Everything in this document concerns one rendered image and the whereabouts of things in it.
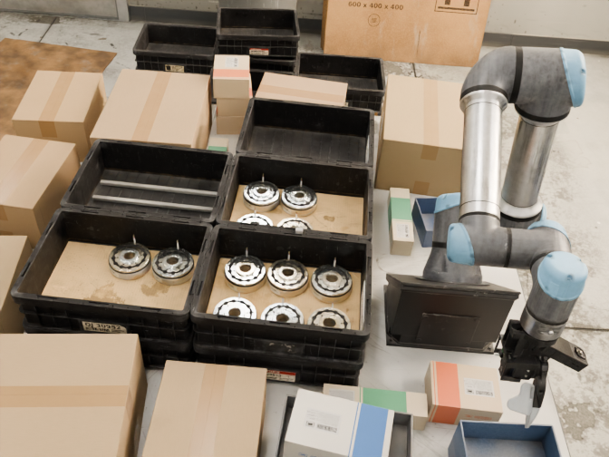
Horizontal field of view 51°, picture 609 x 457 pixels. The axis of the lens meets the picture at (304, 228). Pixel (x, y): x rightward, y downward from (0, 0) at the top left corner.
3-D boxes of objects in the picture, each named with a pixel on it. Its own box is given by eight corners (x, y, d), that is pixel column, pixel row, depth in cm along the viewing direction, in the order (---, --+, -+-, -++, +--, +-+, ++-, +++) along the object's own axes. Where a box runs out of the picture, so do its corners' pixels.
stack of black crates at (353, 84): (370, 137, 328) (382, 57, 297) (372, 173, 306) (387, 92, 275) (292, 131, 327) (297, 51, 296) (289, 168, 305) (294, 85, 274)
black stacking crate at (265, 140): (369, 140, 211) (373, 111, 204) (367, 198, 190) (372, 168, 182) (250, 128, 212) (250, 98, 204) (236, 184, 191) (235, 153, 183)
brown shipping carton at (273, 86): (343, 121, 238) (347, 82, 227) (335, 156, 222) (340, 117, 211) (264, 110, 240) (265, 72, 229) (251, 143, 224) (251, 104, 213)
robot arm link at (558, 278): (586, 249, 109) (595, 283, 102) (565, 296, 116) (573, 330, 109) (539, 242, 110) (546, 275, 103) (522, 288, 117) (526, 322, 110)
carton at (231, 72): (215, 73, 228) (215, 54, 223) (248, 74, 229) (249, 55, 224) (213, 98, 217) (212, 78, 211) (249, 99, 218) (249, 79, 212)
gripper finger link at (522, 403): (501, 425, 122) (506, 377, 122) (532, 427, 122) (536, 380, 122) (507, 431, 119) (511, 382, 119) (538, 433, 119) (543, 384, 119)
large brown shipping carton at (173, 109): (129, 118, 231) (121, 68, 217) (212, 123, 231) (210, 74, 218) (100, 189, 202) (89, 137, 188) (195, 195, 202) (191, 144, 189)
